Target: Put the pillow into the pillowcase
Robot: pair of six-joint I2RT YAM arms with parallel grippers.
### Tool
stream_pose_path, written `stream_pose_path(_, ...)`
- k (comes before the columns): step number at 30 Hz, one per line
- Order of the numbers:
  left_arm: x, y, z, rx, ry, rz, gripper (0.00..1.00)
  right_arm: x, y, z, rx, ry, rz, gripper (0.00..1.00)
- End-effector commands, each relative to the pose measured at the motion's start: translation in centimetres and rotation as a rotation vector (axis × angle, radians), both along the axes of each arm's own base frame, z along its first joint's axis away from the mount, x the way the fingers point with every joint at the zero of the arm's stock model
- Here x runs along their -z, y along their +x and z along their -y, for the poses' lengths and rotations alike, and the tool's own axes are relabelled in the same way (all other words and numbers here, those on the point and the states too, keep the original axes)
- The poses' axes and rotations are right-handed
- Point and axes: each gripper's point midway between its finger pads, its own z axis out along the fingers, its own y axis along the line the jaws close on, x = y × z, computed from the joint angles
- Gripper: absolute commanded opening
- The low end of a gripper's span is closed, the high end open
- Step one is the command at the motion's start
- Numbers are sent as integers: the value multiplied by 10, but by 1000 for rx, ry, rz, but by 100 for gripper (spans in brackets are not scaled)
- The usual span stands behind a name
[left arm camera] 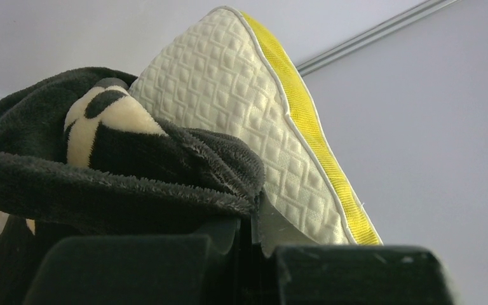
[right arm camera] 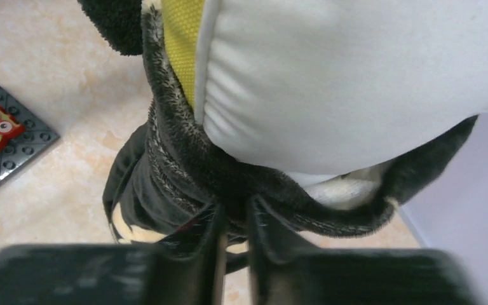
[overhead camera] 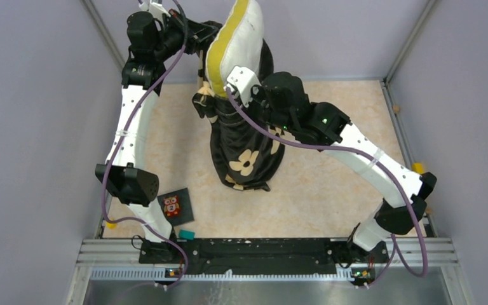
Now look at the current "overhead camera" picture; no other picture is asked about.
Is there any teal block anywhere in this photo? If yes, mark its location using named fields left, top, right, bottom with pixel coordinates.
left=178, top=229, right=196, bottom=241

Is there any yellow block right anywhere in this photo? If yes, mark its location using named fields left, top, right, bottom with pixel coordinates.
left=411, top=163, right=425, bottom=174

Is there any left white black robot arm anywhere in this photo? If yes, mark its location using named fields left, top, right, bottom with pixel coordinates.
left=95, top=1, right=222, bottom=263

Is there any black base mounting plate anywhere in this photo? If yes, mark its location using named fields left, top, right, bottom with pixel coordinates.
left=139, top=238, right=388, bottom=276

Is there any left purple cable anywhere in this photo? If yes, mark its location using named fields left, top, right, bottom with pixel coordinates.
left=100, top=0, right=190, bottom=291

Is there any yellow block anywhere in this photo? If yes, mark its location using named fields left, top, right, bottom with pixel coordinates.
left=104, top=221, right=117, bottom=230
left=411, top=163, right=425, bottom=174

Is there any white slotted cable duct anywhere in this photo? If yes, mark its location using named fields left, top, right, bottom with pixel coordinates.
left=90, top=266, right=371, bottom=282

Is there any yellow block left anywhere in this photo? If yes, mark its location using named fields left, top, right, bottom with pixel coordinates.
left=104, top=221, right=117, bottom=230

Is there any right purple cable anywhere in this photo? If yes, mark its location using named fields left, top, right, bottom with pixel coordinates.
left=225, top=86, right=430, bottom=289

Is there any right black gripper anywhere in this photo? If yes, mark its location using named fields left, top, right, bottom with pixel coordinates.
left=235, top=83, right=294, bottom=134

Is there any white pillow yellow edge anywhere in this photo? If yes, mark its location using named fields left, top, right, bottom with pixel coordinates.
left=205, top=0, right=264, bottom=98

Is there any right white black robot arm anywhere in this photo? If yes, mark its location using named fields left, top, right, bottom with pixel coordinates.
left=224, top=66, right=437, bottom=262

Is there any purple cable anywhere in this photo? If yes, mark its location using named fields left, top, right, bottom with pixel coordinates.
left=100, top=0, right=190, bottom=291
left=225, top=86, right=430, bottom=289

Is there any black floral pillowcase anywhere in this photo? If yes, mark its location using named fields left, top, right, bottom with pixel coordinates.
left=191, top=20, right=285, bottom=191

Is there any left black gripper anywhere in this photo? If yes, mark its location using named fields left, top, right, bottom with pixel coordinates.
left=151, top=8, right=217, bottom=61

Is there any dark card with owl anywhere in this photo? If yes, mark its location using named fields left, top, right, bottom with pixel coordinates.
left=157, top=188, right=194, bottom=226

